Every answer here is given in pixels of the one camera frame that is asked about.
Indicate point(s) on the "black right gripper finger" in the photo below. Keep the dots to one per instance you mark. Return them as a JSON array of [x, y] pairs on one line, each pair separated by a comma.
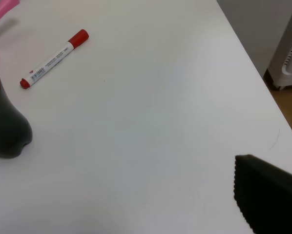
[[263, 193]]

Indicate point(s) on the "white slatted appliance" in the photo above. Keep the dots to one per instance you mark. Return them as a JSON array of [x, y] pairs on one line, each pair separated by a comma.
[[280, 68]]

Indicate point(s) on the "red white marker pen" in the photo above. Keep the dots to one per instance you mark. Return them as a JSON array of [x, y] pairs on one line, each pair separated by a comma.
[[43, 68]]

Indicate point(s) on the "cola bottle yellow cap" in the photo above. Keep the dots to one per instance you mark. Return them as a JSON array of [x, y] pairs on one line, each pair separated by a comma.
[[15, 130]]

